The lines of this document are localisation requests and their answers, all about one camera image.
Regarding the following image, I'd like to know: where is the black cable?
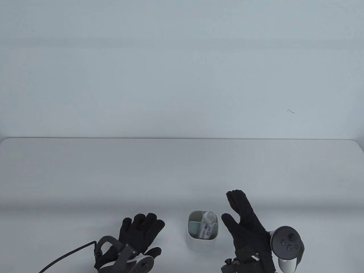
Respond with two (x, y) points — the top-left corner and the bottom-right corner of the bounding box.
(38, 241), (97, 273)

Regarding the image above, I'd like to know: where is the person's left hand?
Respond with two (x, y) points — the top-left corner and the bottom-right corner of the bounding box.
(94, 213), (165, 273)

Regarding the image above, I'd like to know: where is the black and white left controller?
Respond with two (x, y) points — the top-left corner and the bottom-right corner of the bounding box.
(94, 236), (155, 273)

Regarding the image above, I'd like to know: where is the white toothpaste tube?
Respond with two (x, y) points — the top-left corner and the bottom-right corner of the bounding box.
(198, 211), (216, 240)

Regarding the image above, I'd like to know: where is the white toothbrush holder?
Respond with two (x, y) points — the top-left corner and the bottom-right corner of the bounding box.
(187, 210), (218, 251)

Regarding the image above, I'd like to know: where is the person's right hand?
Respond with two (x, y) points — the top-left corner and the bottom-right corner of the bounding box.
(221, 190), (276, 273)

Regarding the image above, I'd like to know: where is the black and white controller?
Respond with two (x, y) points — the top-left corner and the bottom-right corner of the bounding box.
(270, 226), (305, 272)
(94, 236), (155, 273)

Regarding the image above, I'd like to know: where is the black and white right controller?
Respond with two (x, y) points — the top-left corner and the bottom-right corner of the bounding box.
(270, 226), (305, 272)

